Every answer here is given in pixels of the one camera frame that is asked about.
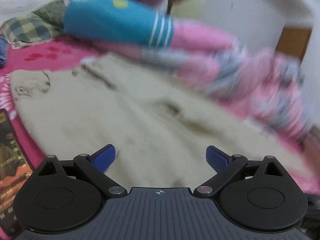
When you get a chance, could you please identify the beige khaki trousers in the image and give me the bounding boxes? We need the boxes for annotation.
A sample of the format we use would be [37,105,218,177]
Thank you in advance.
[10,55,314,189]

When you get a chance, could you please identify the pink floral fleece bedsheet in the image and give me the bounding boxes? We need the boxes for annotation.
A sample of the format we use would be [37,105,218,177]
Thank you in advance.
[1,39,319,194]

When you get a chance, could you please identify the black smartphone lit screen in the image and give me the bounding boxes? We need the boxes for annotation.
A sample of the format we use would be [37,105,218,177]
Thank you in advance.
[1,108,33,236]

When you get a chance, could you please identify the pink grey floral duvet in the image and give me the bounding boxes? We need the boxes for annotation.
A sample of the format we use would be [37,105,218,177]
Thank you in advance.
[94,22,312,140]

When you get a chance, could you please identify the brown wooden door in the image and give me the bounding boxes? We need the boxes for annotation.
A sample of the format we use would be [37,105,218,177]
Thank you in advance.
[276,27,312,61]

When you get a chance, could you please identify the blue pink striped pillow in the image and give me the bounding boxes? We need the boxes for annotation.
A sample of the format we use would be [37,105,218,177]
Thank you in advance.
[63,0,235,51]

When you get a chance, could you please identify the green plaid pillow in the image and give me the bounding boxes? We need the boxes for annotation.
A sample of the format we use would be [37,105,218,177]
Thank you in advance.
[1,0,67,49]

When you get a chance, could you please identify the folded blue denim garment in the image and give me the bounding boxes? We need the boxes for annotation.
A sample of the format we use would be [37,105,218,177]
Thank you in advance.
[0,36,8,68]

